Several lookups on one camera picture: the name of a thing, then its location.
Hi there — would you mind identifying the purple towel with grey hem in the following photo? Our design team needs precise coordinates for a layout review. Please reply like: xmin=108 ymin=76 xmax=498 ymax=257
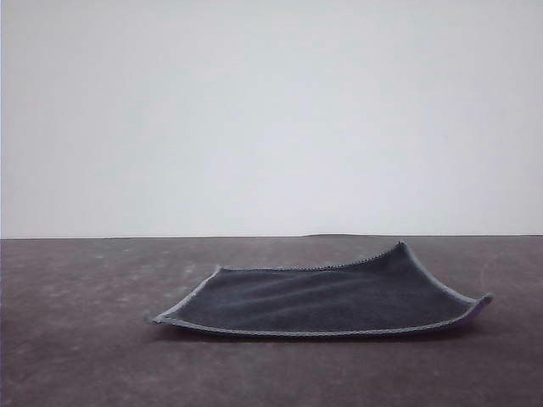
xmin=142 ymin=240 xmax=495 ymax=339

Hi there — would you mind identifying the grey table cloth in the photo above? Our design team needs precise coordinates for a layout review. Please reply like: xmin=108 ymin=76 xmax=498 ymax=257
xmin=0 ymin=232 xmax=543 ymax=407

